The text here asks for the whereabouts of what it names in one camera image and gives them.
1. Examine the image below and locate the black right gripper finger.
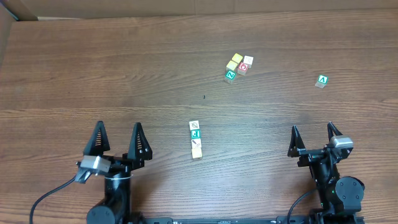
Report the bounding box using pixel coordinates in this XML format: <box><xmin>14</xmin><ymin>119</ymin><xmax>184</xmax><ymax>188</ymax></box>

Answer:
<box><xmin>287</xmin><ymin>125</ymin><xmax>306</xmax><ymax>157</ymax></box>
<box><xmin>327</xmin><ymin>121</ymin><xmax>342</xmax><ymax>140</ymax></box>

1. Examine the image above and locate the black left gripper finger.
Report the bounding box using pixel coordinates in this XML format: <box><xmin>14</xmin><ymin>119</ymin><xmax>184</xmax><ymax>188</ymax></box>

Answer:
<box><xmin>127</xmin><ymin>123</ymin><xmax>153</xmax><ymax>161</ymax></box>
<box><xmin>83</xmin><ymin>121</ymin><xmax>110</xmax><ymax>156</ymax></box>

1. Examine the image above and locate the green letter F block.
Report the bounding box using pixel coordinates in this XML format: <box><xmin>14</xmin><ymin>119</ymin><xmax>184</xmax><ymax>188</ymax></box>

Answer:
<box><xmin>190</xmin><ymin>129</ymin><xmax>201</xmax><ymax>139</ymax></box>

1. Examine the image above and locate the yellow letter G block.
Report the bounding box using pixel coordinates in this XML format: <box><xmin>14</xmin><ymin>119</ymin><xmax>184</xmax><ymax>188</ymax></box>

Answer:
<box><xmin>192</xmin><ymin>147</ymin><xmax>203</xmax><ymax>159</ymax></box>

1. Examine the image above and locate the white blue-edged picture block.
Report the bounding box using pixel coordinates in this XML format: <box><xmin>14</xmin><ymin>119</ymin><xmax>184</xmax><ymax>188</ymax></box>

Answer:
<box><xmin>189</xmin><ymin>120</ymin><xmax>200</xmax><ymax>131</ymax></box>

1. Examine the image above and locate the green letter A block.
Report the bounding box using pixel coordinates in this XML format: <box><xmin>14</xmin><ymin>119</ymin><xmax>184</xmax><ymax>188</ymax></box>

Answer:
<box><xmin>315</xmin><ymin>75</ymin><xmax>328</xmax><ymax>88</ymax></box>

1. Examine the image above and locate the red picture block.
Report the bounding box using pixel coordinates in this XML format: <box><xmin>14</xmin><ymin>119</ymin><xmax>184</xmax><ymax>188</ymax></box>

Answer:
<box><xmin>237</xmin><ymin>62</ymin><xmax>249</xmax><ymax>75</ymax></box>

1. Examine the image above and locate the green letter Z block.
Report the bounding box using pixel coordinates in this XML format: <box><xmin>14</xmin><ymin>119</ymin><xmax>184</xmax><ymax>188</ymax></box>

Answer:
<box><xmin>224</xmin><ymin>70</ymin><xmax>236</xmax><ymax>84</ymax></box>

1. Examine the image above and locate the white line-drawing block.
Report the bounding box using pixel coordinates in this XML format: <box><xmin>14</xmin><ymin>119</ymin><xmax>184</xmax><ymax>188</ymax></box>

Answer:
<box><xmin>243</xmin><ymin>55</ymin><xmax>254</xmax><ymax>68</ymax></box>

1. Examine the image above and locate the yellow block lower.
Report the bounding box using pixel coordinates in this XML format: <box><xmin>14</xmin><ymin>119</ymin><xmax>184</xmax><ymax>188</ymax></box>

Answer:
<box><xmin>226</xmin><ymin>60</ymin><xmax>238</xmax><ymax>72</ymax></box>

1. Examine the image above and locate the yellow block upper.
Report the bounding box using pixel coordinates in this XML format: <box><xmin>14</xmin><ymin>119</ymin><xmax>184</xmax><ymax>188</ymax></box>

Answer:
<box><xmin>232</xmin><ymin>54</ymin><xmax>243</xmax><ymax>64</ymax></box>

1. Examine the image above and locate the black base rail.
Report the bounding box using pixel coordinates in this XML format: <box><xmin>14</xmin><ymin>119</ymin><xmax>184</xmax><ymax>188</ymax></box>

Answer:
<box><xmin>139</xmin><ymin>215</ymin><xmax>365</xmax><ymax>224</ymax></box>

